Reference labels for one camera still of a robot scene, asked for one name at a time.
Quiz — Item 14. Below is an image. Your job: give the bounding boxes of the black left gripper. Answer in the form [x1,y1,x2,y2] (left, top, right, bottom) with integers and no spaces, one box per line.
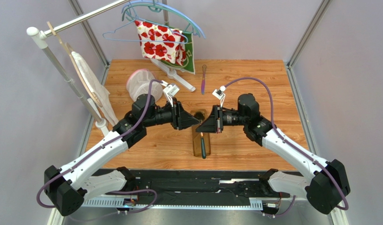
[143,97,199,130]

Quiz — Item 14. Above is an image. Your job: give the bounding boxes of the gold spoon black handle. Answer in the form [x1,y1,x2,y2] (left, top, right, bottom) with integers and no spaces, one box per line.
[195,112,207,159]

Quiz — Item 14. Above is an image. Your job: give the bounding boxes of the brown cloth napkin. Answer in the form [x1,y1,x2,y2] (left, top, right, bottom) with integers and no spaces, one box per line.
[191,109,211,159]

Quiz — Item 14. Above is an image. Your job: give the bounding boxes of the purple handled knife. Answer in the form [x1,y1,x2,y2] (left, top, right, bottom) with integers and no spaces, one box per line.
[201,64,207,95]

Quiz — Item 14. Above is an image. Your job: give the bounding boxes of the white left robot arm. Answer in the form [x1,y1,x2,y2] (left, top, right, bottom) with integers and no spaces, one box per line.
[41,94,199,217]

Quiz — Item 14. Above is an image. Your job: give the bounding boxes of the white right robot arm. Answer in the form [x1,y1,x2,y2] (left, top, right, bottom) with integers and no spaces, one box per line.
[196,93,351,215]

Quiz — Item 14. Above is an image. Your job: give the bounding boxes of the green patterned cloth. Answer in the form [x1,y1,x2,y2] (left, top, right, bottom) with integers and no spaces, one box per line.
[159,31,195,74]

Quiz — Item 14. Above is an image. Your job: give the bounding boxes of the white mesh laundry basket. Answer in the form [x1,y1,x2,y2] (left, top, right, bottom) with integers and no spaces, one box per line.
[126,69,163,102]

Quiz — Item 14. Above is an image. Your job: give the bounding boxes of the red floral cloth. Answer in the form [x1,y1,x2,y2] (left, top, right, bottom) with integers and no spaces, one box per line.
[134,20,186,66]

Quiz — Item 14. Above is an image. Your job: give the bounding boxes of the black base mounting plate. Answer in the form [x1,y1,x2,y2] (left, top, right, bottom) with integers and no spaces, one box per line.
[104,168,292,207]

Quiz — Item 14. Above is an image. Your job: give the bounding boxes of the white mesh garment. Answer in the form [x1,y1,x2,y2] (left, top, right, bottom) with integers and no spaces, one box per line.
[70,51,118,126]

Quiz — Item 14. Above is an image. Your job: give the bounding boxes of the teal plastic hanger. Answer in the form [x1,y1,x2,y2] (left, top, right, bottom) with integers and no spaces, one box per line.
[121,0,199,35]

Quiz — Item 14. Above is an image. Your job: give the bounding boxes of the blue plastic hanger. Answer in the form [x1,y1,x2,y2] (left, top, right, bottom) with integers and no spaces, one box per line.
[124,0,207,39]

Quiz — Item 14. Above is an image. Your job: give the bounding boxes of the wooden hanger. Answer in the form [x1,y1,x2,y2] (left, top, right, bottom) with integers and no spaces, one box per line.
[46,21,113,108]

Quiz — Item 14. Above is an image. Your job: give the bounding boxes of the white clothes rack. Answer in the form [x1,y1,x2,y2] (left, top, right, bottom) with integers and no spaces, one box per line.
[26,0,197,153]

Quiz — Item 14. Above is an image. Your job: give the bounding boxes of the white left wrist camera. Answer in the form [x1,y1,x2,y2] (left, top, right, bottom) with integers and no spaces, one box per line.
[162,82,180,107]

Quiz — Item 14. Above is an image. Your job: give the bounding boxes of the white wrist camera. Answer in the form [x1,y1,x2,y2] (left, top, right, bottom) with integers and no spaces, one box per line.
[162,82,180,107]
[212,85,226,107]

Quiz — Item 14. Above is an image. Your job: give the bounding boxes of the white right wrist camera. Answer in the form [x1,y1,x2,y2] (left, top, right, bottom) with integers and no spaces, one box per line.
[212,85,226,107]

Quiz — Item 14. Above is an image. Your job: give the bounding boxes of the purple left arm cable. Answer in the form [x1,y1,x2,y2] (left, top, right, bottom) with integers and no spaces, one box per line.
[36,79,164,214]

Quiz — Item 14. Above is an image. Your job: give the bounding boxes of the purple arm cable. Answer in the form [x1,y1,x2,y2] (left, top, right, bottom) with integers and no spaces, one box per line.
[36,79,164,214]
[224,77,350,218]

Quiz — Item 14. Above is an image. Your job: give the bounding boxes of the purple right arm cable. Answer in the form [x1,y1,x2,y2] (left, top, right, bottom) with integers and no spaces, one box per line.
[224,77,350,218]

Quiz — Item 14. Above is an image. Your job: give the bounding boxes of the aluminium frame rail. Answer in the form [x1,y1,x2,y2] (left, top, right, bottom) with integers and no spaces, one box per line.
[58,175,340,210]

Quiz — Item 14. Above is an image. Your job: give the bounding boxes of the light blue wire hanger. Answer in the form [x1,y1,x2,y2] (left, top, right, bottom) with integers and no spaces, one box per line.
[102,19,189,45]

